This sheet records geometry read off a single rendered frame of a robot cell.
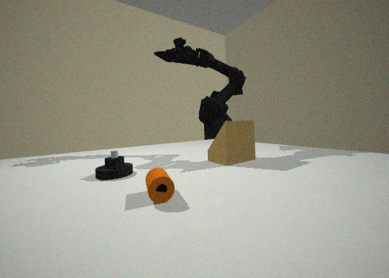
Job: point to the orange knob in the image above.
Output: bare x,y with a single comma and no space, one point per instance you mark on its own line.
159,185

